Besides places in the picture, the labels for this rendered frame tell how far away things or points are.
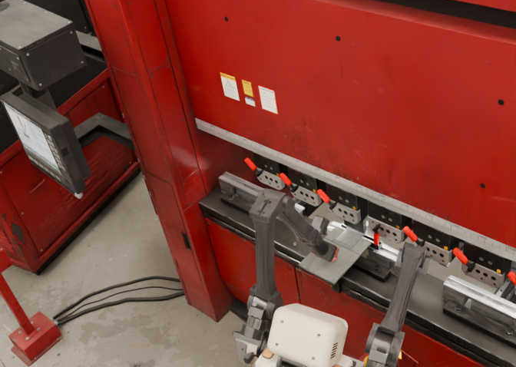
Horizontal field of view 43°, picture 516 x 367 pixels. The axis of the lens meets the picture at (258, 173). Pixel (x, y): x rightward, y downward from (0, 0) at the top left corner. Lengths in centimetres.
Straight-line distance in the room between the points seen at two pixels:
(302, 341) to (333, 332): 10
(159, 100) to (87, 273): 182
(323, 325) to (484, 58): 90
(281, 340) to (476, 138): 86
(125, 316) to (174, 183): 122
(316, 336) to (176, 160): 134
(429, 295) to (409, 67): 104
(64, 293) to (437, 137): 284
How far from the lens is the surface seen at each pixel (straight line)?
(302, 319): 202
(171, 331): 389
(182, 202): 317
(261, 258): 212
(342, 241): 275
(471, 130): 208
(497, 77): 194
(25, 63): 265
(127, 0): 264
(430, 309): 268
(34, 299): 442
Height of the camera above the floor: 298
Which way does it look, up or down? 39 degrees down
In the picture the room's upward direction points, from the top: 11 degrees counter-clockwise
